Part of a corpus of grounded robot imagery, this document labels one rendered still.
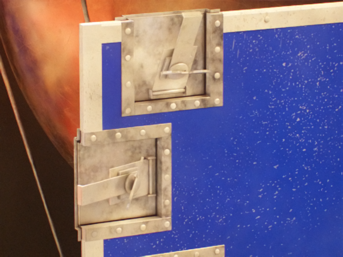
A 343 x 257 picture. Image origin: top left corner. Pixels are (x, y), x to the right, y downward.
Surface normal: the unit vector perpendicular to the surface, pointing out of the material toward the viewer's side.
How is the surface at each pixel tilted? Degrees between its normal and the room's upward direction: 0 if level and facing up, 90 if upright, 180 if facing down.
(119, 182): 90
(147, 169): 90
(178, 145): 90
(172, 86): 121
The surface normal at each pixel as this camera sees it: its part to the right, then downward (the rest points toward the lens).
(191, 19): 0.37, 0.68
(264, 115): 0.44, 0.21
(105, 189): 0.74, 0.15
